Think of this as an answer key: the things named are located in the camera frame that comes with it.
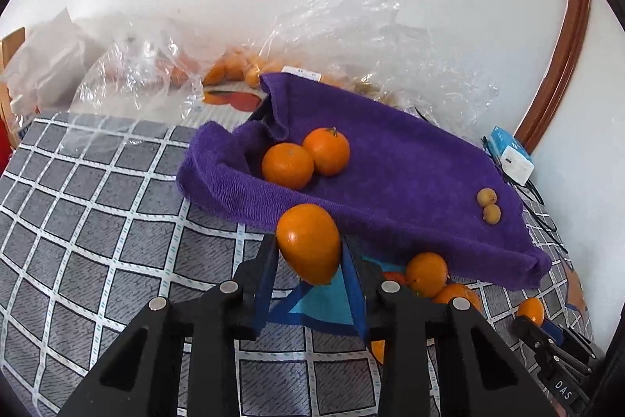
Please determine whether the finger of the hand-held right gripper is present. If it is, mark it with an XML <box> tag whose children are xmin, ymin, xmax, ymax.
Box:
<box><xmin>541</xmin><ymin>318</ymin><xmax>599</xmax><ymax>362</ymax></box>
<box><xmin>510</xmin><ymin>315</ymin><xmax>562</xmax><ymax>366</ymax></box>

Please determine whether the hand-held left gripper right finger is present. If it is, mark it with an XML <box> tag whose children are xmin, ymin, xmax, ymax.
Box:
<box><xmin>341</xmin><ymin>245</ymin><xmax>558</xmax><ymax>417</ymax></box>

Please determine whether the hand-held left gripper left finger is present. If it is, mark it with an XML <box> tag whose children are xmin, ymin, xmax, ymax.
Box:
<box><xmin>59</xmin><ymin>234</ymin><xmax>281</xmax><ymax>417</ymax></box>

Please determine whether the purple towel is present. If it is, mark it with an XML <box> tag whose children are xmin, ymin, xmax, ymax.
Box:
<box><xmin>176</xmin><ymin>72</ymin><xmax>554</xmax><ymax>292</ymax></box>

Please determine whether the white and blue charger box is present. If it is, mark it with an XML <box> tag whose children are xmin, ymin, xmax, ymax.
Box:
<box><xmin>486</xmin><ymin>126</ymin><xmax>536</xmax><ymax>186</ymax></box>

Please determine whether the grey plaid tablecloth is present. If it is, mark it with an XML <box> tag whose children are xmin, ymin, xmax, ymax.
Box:
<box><xmin>0</xmin><ymin>111</ymin><xmax>594</xmax><ymax>417</ymax></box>

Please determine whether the pile of bagged oranges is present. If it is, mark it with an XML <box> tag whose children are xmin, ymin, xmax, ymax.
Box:
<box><xmin>171</xmin><ymin>47</ymin><xmax>285</xmax><ymax>88</ymax></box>

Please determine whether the small clear plastic bag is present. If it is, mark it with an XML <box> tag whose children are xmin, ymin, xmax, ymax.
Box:
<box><xmin>71</xmin><ymin>17</ymin><xmax>206</xmax><ymax>125</ymax></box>

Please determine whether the large crumpled clear plastic bag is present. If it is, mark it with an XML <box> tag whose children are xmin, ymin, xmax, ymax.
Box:
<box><xmin>264</xmin><ymin>0</ymin><xmax>500</xmax><ymax>140</ymax></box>

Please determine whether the red cardboard box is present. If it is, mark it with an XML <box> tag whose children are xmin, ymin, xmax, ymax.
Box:
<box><xmin>0</xmin><ymin>119</ymin><xmax>15</xmax><ymax>176</ymax></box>

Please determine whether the white plastic bag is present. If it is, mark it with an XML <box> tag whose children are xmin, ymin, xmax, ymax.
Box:
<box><xmin>0</xmin><ymin>7</ymin><xmax>101</xmax><ymax>117</ymax></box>

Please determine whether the black cable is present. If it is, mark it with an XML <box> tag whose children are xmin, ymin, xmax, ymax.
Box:
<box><xmin>481</xmin><ymin>135</ymin><xmax>506</xmax><ymax>176</ymax></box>
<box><xmin>508</xmin><ymin>177</ymin><xmax>571</xmax><ymax>254</ymax></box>

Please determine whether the brown wooden door frame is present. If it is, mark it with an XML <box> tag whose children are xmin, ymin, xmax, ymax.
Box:
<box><xmin>514</xmin><ymin>0</ymin><xmax>595</xmax><ymax>154</ymax></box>

